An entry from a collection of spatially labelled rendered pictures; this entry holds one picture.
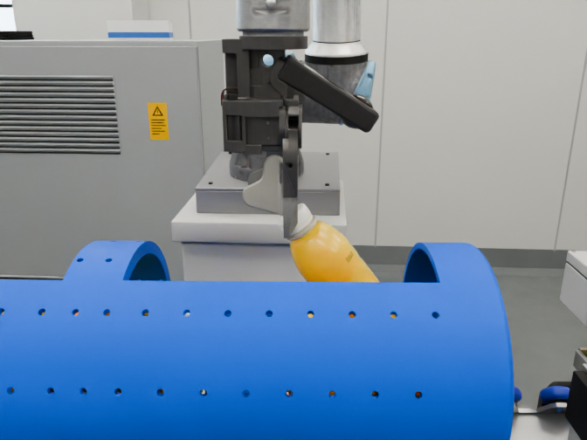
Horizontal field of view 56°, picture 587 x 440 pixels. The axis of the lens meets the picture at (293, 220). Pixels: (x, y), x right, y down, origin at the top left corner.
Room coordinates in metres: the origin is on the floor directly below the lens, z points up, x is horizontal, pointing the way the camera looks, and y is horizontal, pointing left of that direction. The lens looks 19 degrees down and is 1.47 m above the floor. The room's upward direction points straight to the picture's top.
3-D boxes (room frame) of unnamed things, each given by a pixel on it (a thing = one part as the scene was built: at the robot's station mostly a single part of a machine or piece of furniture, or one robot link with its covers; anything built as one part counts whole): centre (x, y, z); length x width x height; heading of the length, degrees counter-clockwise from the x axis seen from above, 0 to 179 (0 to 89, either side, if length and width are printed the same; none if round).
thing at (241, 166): (1.09, 0.05, 1.25); 0.15 x 0.15 x 0.10
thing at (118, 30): (2.38, 0.63, 1.48); 0.24 x 0.12 x 0.08; 94
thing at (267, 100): (0.59, 0.03, 1.41); 0.09 x 0.08 x 0.12; 89
